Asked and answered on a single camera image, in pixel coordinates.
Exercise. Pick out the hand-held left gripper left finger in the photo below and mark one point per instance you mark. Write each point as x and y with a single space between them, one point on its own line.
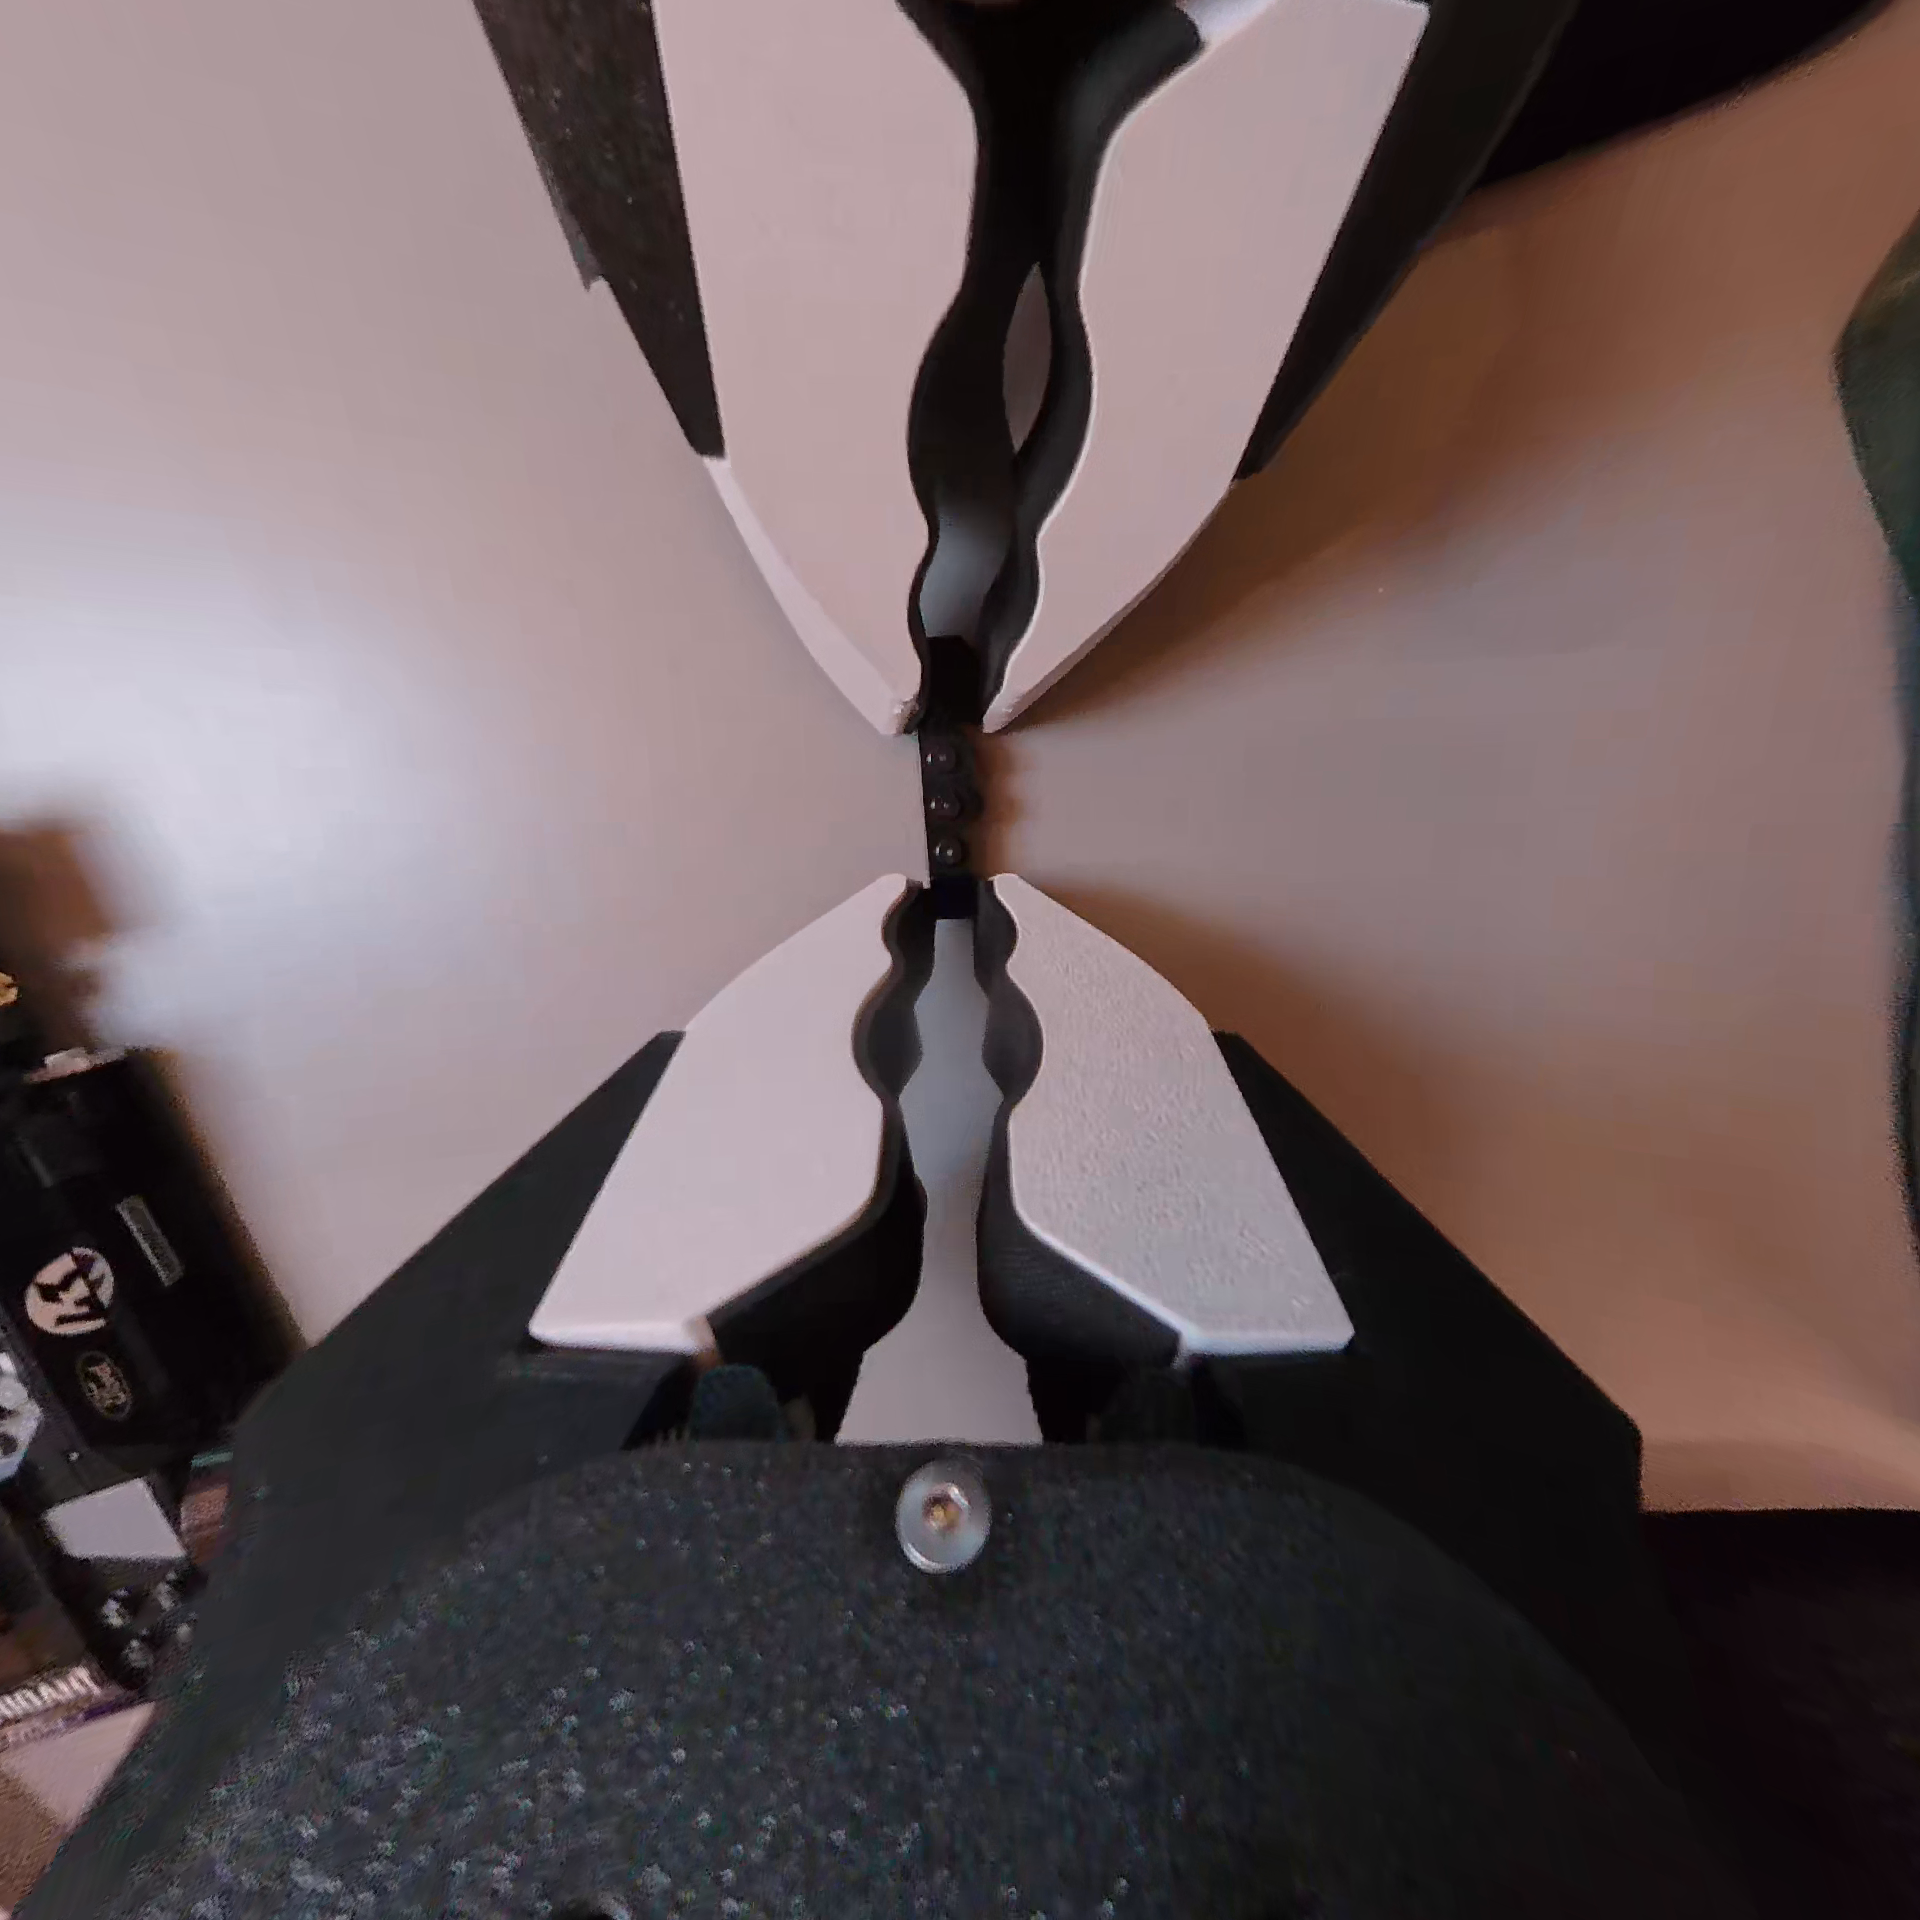
737 1156

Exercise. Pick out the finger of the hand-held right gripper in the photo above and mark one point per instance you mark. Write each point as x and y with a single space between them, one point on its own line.
813 362
1230 270

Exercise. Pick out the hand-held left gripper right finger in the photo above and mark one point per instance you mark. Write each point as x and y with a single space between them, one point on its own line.
1171 1156

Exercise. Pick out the long black lego plate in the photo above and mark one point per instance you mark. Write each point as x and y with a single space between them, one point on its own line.
949 781

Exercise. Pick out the black lego car model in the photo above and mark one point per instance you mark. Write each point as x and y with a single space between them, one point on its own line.
92 1293

